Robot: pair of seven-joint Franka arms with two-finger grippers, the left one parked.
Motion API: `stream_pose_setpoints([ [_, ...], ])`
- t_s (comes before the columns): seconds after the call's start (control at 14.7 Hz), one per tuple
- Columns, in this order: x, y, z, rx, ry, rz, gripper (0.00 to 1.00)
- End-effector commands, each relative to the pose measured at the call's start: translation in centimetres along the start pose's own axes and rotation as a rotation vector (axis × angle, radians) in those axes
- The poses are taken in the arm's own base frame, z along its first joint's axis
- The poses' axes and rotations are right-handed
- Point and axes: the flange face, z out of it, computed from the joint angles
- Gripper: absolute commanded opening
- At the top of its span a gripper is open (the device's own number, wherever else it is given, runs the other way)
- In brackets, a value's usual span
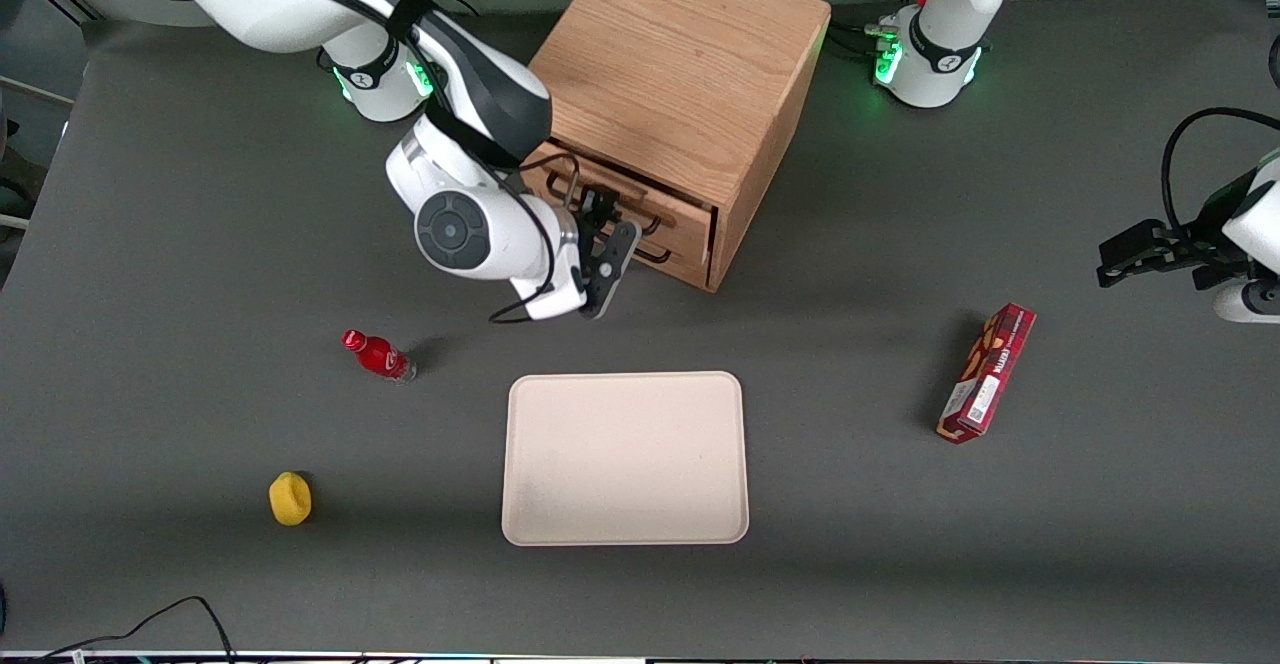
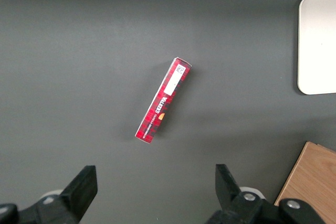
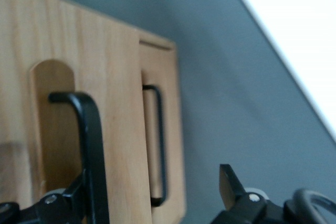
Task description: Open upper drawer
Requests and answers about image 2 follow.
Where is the wooden two-drawer cabinet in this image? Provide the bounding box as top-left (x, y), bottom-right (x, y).
top-left (274, 141), bottom-right (336, 224)

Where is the red shortbread cookie box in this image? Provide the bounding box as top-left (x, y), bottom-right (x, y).
top-left (134, 56), bottom-right (193, 145)

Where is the cream rectangular tray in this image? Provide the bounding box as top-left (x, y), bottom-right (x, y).
top-left (297, 0), bottom-right (336, 95)

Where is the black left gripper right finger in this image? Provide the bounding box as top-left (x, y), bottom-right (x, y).
top-left (204, 164), bottom-right (325, 224)

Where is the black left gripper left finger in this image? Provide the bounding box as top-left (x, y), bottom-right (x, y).
top-left (0, 165), bottom-right (99, 224)

